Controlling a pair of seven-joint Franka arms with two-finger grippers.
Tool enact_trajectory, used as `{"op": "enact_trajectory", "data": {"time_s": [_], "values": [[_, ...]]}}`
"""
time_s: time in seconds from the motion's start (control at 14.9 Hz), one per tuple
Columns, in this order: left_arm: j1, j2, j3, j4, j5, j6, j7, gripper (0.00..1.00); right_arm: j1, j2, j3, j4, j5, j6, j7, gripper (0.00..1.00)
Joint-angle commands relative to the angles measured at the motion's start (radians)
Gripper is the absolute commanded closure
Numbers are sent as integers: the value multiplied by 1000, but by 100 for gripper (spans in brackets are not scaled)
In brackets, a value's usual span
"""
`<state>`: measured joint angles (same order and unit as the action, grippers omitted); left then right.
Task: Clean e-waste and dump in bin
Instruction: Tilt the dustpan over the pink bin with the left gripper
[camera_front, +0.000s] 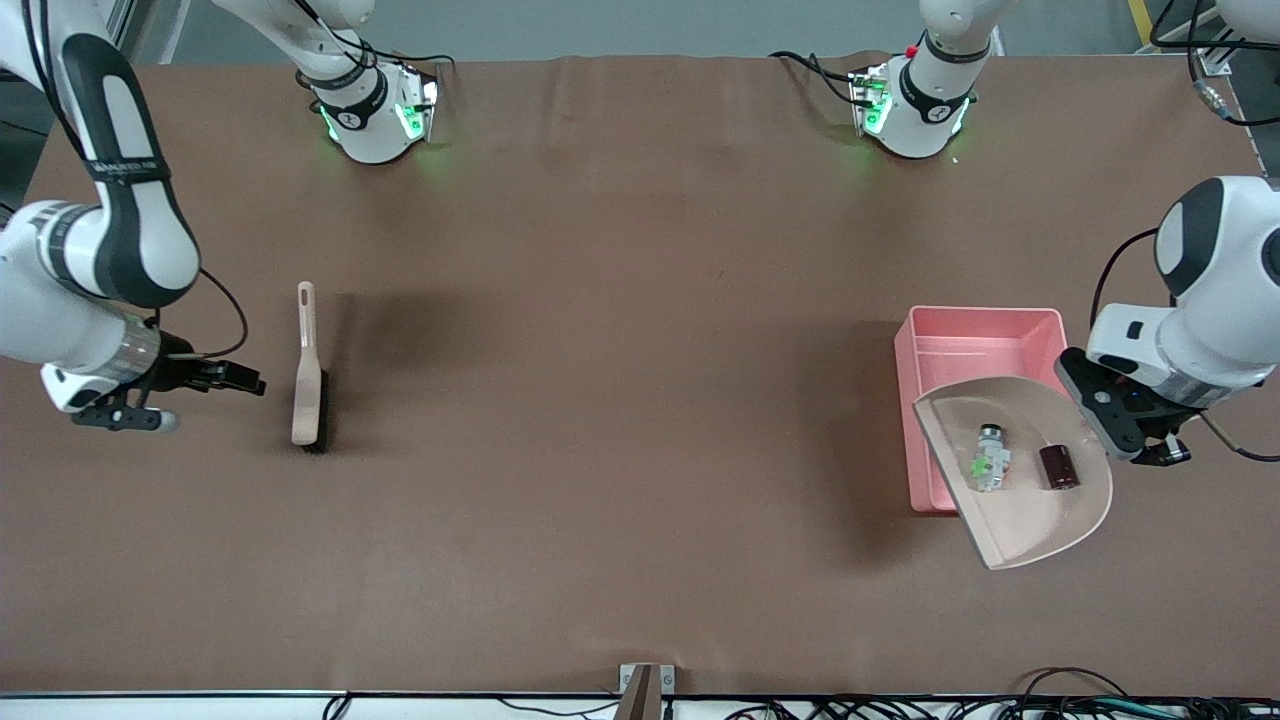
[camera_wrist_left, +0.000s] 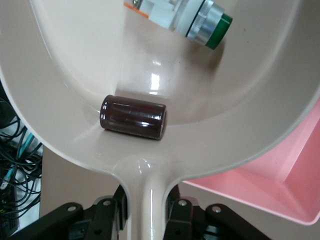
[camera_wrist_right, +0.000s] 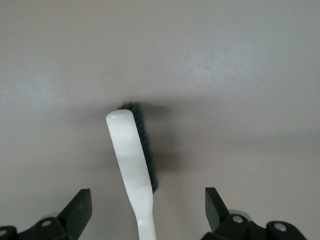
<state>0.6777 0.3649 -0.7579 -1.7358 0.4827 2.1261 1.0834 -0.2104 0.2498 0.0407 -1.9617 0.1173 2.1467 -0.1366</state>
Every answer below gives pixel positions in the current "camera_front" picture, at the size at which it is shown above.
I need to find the beige brush with black bristles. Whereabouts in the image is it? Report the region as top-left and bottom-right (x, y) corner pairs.
(291, 281), (331, 454)

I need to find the dark cylindrical capacitor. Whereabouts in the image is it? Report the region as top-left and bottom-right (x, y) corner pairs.
(1038, 445), (1079, 492)

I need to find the beige plastic dustpan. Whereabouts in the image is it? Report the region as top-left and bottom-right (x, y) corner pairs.
(912, 375), (1114, 571)

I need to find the white green electronic component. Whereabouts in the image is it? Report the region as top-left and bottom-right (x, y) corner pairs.
(968, 424), (1011, 493)

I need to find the pink plastic bin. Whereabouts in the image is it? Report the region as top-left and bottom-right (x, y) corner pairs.
(893, 306), (1069, 516)

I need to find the brown table mat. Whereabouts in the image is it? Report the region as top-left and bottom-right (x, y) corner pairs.
(0, 52), (1280, 698)

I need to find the black looped cable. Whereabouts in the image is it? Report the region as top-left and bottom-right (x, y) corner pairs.
(1015, 667), (1136, 701)

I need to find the white table edge rail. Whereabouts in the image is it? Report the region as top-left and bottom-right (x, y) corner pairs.
(0, 690), (1280, 720)

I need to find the black right arm base cable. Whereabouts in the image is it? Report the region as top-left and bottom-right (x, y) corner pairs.
(355, 35), (456, 101)

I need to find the black arm base cable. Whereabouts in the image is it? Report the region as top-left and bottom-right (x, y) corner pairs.
(768, 50), (863, 106)
(355, 35), (456, 101)

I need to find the black left arm base cable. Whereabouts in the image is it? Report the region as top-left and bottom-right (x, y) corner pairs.
(768, 50), (863, 106)

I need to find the metal bracket with brown post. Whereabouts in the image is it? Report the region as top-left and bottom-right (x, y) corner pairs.
(612, 663), (676, 720)

